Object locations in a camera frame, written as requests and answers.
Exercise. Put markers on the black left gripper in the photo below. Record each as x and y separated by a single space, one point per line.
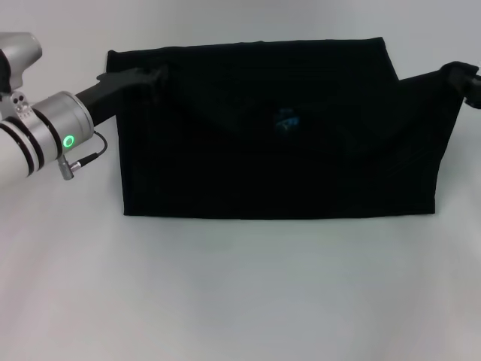
112 94

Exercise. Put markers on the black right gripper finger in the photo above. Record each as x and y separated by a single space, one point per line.
475 103
474 83

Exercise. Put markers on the black shirt with FREE print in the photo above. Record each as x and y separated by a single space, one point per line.
263 131

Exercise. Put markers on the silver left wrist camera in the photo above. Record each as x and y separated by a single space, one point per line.
17 56

